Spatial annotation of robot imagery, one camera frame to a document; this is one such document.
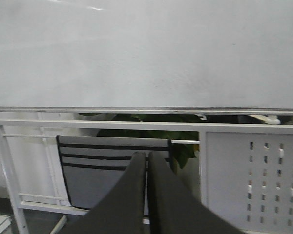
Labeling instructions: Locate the green plant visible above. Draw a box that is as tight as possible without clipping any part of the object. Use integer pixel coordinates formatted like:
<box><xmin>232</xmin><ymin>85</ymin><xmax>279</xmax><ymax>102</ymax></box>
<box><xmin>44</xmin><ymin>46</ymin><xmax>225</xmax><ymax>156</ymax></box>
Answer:
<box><xmin>78</xmin><ymin>113</ymin><xmax>204</xmax><ymax>169</ymax></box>

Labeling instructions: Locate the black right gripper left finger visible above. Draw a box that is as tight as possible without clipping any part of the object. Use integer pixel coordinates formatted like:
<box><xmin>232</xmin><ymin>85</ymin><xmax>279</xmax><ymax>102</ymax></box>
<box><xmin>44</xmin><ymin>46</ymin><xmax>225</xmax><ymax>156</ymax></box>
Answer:
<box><xmin>61</xmin><ymin>152</ymin><xmax>147</xmax><ymax>234</ymax></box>

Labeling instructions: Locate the white perforated metal panel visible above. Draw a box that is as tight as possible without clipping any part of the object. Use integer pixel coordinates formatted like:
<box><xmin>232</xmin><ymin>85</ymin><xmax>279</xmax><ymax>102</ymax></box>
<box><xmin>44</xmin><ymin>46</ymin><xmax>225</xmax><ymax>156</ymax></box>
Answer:
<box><xmin>207</xmin><ymin>133</ymin><xmax>293</xmax><ymax>234</ymax></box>

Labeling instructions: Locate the white metal frame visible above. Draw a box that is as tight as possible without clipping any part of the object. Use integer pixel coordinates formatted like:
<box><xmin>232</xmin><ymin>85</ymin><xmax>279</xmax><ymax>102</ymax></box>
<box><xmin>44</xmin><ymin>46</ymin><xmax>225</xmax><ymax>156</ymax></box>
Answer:
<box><xmin>0</xmin><ymin>106</ymin><xmax>293</xmax><ymax>234</ymax></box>

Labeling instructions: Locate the whiteboard on stand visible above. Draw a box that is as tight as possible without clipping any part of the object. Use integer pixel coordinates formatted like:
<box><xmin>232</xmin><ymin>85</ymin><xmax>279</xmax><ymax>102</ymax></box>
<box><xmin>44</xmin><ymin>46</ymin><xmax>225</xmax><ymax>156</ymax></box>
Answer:
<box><xmin>0</xmin><ymin>0</ymin><xmax>293</xmax><ymax>114</ymax></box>

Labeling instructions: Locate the grey striped fabric chair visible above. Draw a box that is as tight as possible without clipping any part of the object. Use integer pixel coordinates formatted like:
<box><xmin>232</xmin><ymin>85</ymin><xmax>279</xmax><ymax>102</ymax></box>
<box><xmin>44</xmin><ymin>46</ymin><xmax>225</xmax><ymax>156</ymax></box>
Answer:
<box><xmin>56</xmin><ymin>135</ymin><xmax>172</xmax><ymax>210</ymax></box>

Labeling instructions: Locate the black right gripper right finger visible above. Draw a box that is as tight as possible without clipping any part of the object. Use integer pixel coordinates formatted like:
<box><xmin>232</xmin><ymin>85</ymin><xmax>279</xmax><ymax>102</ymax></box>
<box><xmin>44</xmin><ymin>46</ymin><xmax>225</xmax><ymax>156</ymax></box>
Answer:
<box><xmin>147</xmin><ymin>152</ymin><xmax>241</xmax><ymax>234</ymax></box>

